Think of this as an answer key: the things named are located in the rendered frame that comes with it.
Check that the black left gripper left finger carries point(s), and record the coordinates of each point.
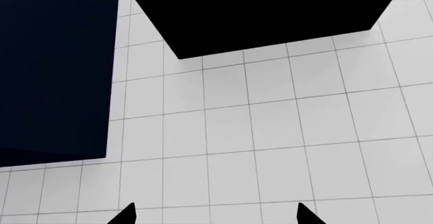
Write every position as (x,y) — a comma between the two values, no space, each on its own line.
(126,216)

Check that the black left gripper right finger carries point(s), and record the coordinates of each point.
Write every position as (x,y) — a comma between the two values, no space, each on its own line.
(307,216)

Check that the dark navy cabinet block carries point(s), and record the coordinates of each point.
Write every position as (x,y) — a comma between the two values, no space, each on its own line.
(54,69)

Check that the black cabinet block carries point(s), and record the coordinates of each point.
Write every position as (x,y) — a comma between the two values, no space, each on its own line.
(267,13)

